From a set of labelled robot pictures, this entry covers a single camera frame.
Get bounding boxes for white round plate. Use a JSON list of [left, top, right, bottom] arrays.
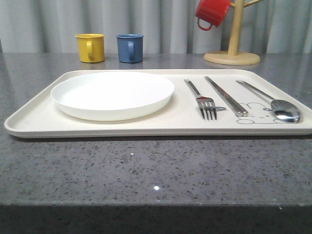
[[50, 71, 175, 121]]

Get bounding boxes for steel fork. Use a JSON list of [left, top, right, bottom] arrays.
[[184, 79, 217, 121]]

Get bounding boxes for steel spoon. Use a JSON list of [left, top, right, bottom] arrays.
[[236, 80, 301, 123]]

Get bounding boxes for cream rabbit serving tray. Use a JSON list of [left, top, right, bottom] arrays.
[[4, 69, 312, 138]]

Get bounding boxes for blue enamel mug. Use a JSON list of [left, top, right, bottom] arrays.
[[117, 34, 144, 63]]

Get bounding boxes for yellow enamel mug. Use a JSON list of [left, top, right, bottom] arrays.
[[76, 33, 105, 63]]

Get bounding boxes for wooden mug tree stand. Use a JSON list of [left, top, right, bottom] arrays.
[[203, 0, 261, 65]]

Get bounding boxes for red enamel mug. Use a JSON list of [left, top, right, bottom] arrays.
[[195, 0, 231, 31]]

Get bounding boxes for grey pleated curtain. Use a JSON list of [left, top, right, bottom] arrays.
[[0, 0, 312, 54]]

